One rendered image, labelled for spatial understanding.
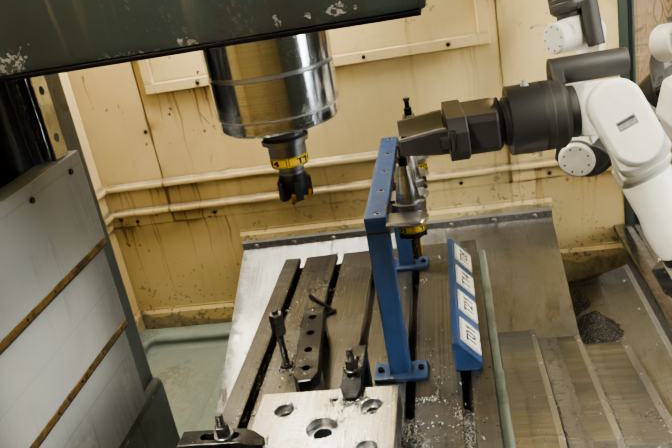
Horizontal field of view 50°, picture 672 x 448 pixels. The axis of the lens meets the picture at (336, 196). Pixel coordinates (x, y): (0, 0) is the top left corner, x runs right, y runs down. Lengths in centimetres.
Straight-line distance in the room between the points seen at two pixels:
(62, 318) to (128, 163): 100
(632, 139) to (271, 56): 43
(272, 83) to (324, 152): 118
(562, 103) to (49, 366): 83
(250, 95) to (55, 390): 60
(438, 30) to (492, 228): 56
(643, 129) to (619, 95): 5
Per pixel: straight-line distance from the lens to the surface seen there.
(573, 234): 213
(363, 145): 200
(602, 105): 91
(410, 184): 126
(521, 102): 91
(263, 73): 85
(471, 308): 152
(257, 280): 208
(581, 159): 165
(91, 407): 134
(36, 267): 119
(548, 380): 160
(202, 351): 226
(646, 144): 93
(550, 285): 193
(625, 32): 198
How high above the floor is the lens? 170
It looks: 20 degrees down
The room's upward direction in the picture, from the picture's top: 11 degrees counter-clockwise
